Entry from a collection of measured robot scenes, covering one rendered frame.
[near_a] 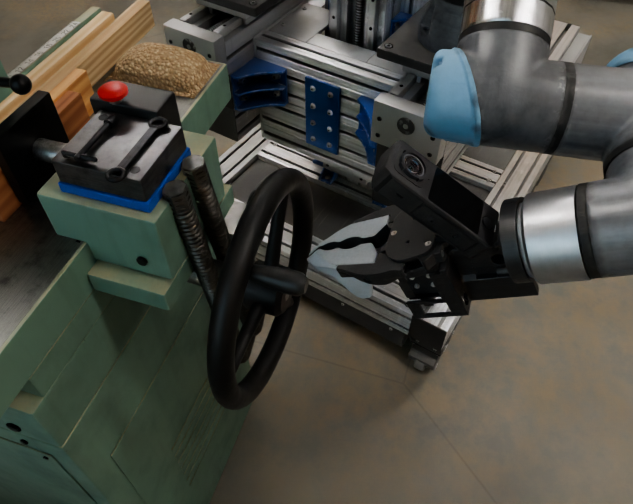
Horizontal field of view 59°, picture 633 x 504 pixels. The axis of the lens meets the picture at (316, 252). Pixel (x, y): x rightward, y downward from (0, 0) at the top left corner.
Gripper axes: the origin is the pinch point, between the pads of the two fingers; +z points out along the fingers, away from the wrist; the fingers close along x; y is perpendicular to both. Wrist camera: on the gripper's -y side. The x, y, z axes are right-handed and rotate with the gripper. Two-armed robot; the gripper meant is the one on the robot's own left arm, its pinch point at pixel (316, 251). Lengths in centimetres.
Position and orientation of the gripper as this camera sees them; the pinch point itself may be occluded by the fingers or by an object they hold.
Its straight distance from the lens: 56.3
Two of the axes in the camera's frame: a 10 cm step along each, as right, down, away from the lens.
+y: 4.8, 6.8, 5.6
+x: 3.1, -7.2, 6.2
